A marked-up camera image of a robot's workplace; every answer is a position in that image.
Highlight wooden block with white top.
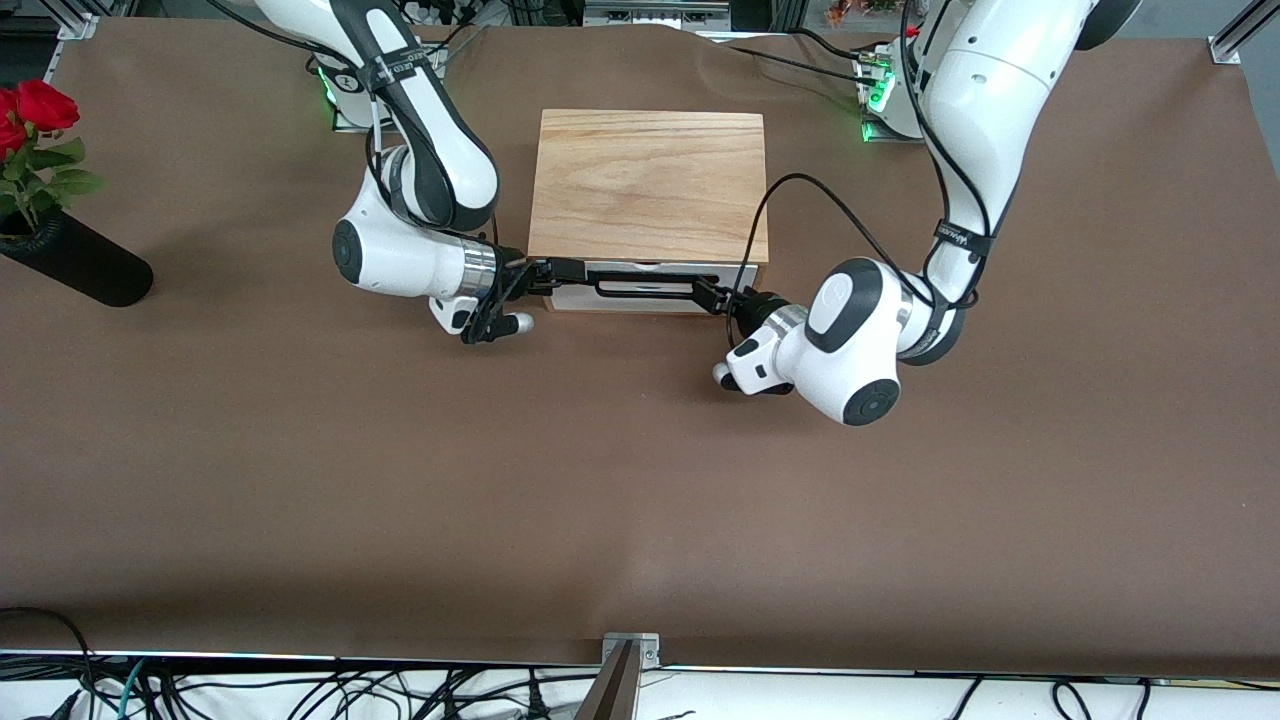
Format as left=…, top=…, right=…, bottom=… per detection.
left=549, top=262, right=759, bottom=314

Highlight light wooden drawer cabinet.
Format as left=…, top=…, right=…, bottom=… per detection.
left=526, top=108, right=772, bottom=314

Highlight brown table cover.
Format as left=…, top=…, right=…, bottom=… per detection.
left=0, top=18, right=1280, bottom=679

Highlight black ribbed cylindrical vase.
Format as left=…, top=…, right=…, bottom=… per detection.
left=0, top=207, right=155, bottom=309

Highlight red rose with green leaves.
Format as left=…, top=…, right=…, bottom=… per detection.
left=12, top=79, right=107, bottom=217
left=0, top=88, right=31, bottom=216

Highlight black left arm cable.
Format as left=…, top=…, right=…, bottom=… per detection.
left=728, top=0, right=997, bottom=323

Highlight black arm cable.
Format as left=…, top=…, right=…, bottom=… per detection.
left=728, top=0, right=997, bottom=323
left=205, top=0, right=501, bottom=336

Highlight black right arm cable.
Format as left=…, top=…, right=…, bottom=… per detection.
left=205, top=0, right=501, bottom=336

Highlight black cable on table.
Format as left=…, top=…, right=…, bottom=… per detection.
left=725, top=28, right=876, bottom=89

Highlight aluminium frame rail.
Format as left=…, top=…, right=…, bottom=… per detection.
left=583, top=0, right=733, bottom=29

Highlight aluminium frame post with bracket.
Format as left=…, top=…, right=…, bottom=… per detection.
left=575, top=631, right=663, bottom=720

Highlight aluminium corner bracket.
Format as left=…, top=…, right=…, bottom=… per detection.
left=1207, top=0, right=1280, bottom=67
left=40, top=0, right=103, bottom=43

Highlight teal cable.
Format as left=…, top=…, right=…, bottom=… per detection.
left=112, top=658, right=149, bottom=720

